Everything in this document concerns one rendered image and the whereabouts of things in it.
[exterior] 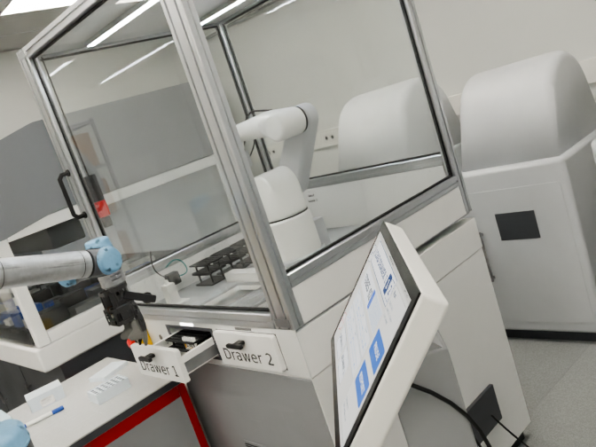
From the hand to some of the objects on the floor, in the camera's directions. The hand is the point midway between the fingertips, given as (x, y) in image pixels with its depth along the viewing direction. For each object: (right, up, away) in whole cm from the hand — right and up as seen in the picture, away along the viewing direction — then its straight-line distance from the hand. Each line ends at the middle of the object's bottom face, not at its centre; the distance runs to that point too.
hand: (144, 340), depth 194 cm
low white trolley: (-8, -98, +38) cm, 106 cm away
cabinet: (+76, -67, +54) cm, 115 cm away
